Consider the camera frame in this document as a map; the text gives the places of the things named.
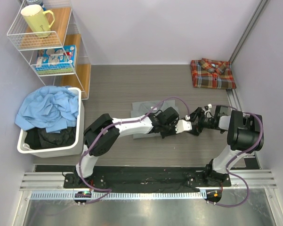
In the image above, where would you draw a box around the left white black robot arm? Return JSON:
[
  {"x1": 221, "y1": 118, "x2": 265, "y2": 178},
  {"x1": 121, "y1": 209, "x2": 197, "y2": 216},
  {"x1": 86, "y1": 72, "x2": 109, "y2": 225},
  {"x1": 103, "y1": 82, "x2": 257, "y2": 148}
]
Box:
[{"x1": 74, "y1": 107, "x2": 179, "y2": 188}]

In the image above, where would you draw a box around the white plastic laundry bin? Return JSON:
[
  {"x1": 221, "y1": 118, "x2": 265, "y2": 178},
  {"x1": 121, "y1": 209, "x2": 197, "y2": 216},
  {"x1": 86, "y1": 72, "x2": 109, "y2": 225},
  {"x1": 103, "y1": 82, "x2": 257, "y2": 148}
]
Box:
[{"x1": 17, "y1": 87, "x2": 85, "y2": 158}]

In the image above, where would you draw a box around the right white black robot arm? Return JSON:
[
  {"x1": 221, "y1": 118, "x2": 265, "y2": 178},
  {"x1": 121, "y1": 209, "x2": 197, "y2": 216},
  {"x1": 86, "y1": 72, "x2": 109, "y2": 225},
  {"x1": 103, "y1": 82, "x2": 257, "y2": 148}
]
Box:
[{"x1": 188, "y1": 105, "x2": 264, "y2": 186}]

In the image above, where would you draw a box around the purple cable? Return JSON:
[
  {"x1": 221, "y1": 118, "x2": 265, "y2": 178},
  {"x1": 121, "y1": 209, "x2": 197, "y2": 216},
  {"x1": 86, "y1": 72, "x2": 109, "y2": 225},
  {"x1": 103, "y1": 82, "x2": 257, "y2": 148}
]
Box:
[
  {"x1": 75, "y1": 97, "x2": 191, "y2": 205},
  {"x1": 206, "y1": 105, "x2": 264, "y2": 208}
]

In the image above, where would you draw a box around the folded plaid shirt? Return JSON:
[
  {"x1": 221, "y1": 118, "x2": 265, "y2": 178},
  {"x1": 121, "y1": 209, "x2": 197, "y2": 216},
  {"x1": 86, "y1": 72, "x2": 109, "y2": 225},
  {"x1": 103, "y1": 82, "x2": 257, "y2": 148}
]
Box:
[{"x1": 190, "y1": 58, "x2": 236, "y2": 89}]

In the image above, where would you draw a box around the white wire shelf rack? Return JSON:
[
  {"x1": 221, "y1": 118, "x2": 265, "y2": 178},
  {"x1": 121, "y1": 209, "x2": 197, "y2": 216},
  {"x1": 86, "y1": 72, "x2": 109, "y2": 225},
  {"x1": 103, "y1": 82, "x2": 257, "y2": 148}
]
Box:
[{"x1": 7, "y1": 0, "x2": 91, "y2": 100}]

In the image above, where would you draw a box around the blue picture box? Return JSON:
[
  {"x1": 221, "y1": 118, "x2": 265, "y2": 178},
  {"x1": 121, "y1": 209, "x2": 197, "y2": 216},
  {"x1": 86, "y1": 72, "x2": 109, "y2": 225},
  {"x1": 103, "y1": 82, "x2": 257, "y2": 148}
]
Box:
[{"x1": 33, "y1": 45, "x2": 77, "y2": 75}]

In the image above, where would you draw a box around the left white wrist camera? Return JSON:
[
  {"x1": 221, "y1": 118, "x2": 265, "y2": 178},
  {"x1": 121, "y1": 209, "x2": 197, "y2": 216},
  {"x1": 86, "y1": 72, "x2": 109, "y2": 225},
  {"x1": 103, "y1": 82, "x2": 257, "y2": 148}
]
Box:
[{"x1": 175, "y1": 115, "x2": 192, "y2": 134}]

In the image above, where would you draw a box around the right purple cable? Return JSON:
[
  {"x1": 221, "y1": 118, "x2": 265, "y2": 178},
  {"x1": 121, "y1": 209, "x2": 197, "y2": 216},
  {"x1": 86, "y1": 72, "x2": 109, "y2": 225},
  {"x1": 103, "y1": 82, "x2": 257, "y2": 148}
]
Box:
[{"x1": 206, "y1": 105, "x2": 264, "y2": 208}]

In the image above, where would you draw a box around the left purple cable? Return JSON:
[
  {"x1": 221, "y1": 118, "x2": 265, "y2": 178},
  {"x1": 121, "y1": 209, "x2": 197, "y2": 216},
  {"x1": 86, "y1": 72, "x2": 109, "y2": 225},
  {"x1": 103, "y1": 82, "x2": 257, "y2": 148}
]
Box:
[{"x1": 75, "y1": 97, "x2": 191, "y2": 205}]

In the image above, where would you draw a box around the yellow mug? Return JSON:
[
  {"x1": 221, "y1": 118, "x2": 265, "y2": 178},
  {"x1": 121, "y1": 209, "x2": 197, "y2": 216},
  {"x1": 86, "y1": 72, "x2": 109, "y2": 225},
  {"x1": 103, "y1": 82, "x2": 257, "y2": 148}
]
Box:
[{"x1": 20, "y1": 4, "x2": 55, "y2": 38}]

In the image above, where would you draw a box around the aluminium rail frame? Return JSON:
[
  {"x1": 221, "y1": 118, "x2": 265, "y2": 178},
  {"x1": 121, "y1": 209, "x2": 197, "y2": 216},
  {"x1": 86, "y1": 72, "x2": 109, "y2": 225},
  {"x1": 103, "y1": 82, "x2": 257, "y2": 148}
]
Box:
[{"x1": 11, "y1": 90, "x2": 283, "y2": 226}]

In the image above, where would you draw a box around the aluminium corner post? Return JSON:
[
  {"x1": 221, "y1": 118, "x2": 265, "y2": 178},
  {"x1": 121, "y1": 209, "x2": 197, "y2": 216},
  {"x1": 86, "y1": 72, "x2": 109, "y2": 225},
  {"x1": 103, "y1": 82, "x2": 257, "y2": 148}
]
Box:
[{"x1": 229, "y1": 0, "x2": 270, "y2": 64}]

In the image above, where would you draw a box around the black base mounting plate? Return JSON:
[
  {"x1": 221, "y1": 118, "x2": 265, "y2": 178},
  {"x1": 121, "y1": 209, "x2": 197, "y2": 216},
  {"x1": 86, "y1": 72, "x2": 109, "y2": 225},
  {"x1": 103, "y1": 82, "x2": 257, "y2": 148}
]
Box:
[{"x1": 63, "y1": 165, "x2": 232, "y2": 194}]

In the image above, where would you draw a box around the black garment in bin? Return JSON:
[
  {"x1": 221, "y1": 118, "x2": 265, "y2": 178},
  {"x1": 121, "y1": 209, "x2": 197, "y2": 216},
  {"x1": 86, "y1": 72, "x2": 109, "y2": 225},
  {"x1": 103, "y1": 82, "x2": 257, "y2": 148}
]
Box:
[{"x1": 24, "y1": 127, "x2": 76, "y2": 150}]

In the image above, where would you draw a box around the light blue shirt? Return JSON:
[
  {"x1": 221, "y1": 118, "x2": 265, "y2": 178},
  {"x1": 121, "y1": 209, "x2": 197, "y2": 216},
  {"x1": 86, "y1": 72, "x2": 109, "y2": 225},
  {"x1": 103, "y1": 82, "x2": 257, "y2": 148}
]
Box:
[{"x1": 15, "y1": 86, "x2": 80, "y2": 133}]

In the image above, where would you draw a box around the grey long sleeve shirt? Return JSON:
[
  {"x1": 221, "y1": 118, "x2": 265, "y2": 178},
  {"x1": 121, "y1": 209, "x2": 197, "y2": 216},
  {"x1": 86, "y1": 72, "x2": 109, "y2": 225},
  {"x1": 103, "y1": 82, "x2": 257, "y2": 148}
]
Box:
[{"x1": 130, "y1": 100, "x2": 179, "y2": 140}]

